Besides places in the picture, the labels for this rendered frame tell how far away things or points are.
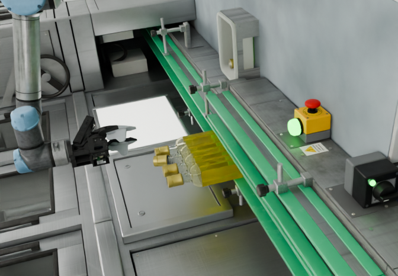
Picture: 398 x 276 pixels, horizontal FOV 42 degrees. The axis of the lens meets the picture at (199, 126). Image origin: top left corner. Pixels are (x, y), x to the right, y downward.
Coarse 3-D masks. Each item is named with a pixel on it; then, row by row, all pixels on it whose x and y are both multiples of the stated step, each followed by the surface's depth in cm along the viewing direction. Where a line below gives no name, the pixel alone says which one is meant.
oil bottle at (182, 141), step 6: (204, 132) 168; (210, 132) 167; (180, 138) 166; (186, 138) 165; (192, 138) 165; (198, 138) 164; (204, 138) 164; (210, 138) 164; (180, 144) 163; (186, 144) 162
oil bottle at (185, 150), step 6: (216, 138) 163; (192, 144) 161; (198, 144) 161; (204, 144) 160; (210, 144) 160; (216, 144) 160; (180, 150) 160; (186, 150) 158; (192, 150) 158; (198, 150) 158; (186, 156) 157
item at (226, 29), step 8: (224, 16) 172; (224, 24) 181; (232, 24) 166; (224, 32) 182; (232, 32) 166; (224, 40) 184; (232, 40) 184; (224, 48) 185; (232, 48) 186; (224, 56) 187; (232, 56) 187; (224, 64) 188; (224, 72) 185; (232, 72) 183
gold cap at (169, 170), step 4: (172, 164) 154; (176, 164) 153; (164, 168) 152; (168, 168) 152; (172, 168) 153; (176, 168) 153; (164, 172) 152; (168, 172) 152; (172, 172) 153; (176, 172) 153; (164, 176) 153
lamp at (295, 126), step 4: (292, 120) 131; (296, 120) 131; (300, 120) 131; (288, 124) 132; (292, 124) 130; (296, 124) 130; (300, 124) 130; (288, 128) 132; (292, 128) 131; (296, 128) 130; (300, 128) 130; (292, 132) 131; (296, 132) 130; (300, 132) 131
